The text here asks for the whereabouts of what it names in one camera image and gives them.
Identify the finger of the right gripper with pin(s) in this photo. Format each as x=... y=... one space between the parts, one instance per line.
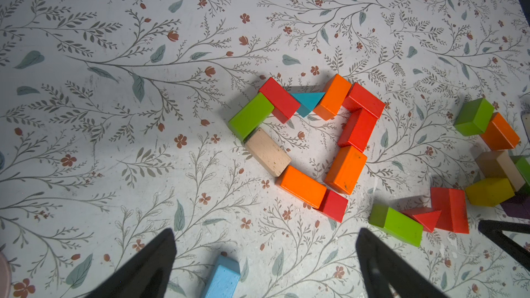
x=493 y=230

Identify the red rectangular block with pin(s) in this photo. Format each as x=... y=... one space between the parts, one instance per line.
x=358 y=130
x=358 y=97

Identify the green block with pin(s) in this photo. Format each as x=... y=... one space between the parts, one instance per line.
x=396 y=224
x=251 y=116
x=523 y=166
x=474 y=117

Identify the pink pen cup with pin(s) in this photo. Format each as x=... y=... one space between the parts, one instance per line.
x=5 y=277

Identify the light blue block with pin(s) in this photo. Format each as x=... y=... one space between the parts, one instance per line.
x=224 y=279

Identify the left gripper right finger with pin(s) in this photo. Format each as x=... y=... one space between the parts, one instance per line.
x=383 y=269

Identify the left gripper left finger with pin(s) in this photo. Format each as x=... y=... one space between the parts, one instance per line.
x=146 y=274

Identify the yellow block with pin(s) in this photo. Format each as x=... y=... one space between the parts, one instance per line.
x=490 y=192

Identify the natural wood block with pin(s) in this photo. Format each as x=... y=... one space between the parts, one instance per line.
x=498 y=164
x=264 y=149

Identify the red triangle block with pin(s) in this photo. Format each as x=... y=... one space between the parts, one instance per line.
x=426 y=216

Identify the purple block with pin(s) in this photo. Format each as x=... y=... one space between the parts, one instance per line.
x=517 y=207

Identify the orange rectangular block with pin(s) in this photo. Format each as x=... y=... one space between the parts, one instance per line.
x=336 y=91

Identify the small red block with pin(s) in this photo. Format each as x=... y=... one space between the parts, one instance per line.
x=333 y=206

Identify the teal triangle block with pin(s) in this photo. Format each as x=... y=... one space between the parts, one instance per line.
x=308 y=101

